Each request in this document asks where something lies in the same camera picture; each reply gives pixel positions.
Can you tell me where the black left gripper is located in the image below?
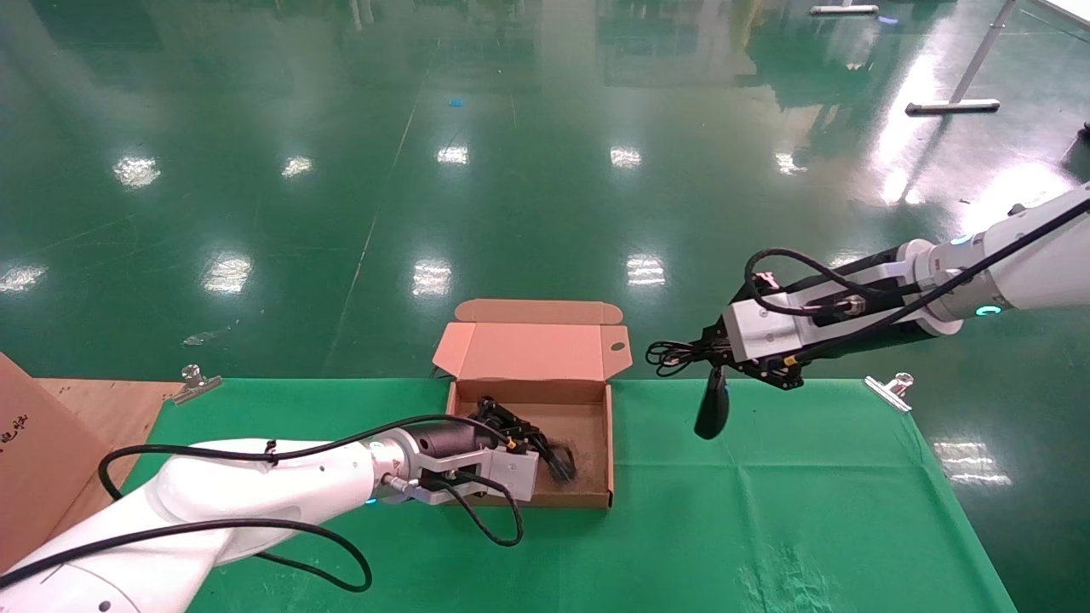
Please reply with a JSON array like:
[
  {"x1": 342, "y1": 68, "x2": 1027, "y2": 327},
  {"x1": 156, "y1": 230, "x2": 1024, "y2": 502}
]
[{"x1": 413, "y1": 395, "x2": 555, "y2": 462}]

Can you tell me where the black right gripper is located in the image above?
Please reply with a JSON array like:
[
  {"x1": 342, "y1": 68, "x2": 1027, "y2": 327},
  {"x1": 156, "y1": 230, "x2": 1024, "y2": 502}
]
[{"x1": 699, "y1": 249, "x2": 938, "y2": 392}]

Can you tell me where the black wired computer mouse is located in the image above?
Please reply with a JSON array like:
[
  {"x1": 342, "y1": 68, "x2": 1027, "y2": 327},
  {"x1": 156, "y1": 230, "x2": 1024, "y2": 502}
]
[{"x1": 645, "y1": 339, "x2": 731, "y2": 441}]

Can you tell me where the open brown cardboard box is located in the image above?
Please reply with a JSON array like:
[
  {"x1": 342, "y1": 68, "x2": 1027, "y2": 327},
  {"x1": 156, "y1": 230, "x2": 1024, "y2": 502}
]
[{"x1": 432, "y1": 298, "x2": 634, "y2": 510}]

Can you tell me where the silver binder clip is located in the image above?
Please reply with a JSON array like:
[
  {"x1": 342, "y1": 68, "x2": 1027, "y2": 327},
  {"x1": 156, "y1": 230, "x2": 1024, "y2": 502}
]
[
  {"x1": 863, "y1": 372, "x2": 915, "y2": 415},
  {"x1": 170, "y1": 364, "x2": 224, "y2": 406}
]

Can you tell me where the green table cloth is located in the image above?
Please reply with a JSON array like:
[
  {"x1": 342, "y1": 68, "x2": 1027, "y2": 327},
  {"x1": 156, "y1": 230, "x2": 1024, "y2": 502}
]
[{"x1": 183, "y1": 377, "x2": 1018, "y2": 613}]

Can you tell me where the white table leg with foot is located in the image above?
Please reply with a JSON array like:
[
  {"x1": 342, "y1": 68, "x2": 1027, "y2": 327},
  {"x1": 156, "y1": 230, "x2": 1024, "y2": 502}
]
[{"x1": 905, "y1": 0, "x2": 1018, "y2": 117}]

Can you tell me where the brown carton with black print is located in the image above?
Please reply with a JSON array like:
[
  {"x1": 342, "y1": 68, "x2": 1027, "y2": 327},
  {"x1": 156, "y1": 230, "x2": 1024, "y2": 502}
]
[{"x1": 0, "y1": 353, "x2": 113, "y2": 573}]

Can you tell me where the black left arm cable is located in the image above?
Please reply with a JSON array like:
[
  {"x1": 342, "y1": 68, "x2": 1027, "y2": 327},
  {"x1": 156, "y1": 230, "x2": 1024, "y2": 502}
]
[{"x1": 98, "y1": 414, "x2": 525, "y2": 593}]

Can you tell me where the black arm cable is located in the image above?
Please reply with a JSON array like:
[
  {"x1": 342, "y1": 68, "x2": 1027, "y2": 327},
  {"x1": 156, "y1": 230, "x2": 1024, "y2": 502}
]
[
  {"x1": 98, "y1": 414, "x2": 525, "y2": 593},
  {"x1": 744, "y1": 198, "x2": 1090, "y2": 369}
]

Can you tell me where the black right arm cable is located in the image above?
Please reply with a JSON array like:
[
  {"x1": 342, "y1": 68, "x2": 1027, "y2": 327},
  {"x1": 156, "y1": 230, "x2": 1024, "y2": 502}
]
[{"x1": 744, "y1": 198, "x2": 1090, "y2": 369}]

